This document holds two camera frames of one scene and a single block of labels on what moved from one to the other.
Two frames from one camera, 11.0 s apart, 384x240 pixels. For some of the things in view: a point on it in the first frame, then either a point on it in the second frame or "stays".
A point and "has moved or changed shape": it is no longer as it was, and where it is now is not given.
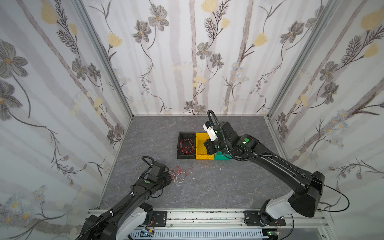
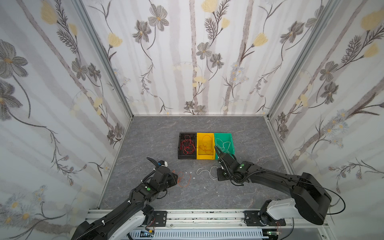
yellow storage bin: (201, 151) stays
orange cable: (204, 161) has moved or changed shape
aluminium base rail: (285, 228) stays
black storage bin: (186, 146) stays
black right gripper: (208, 144) -> (226, 160)
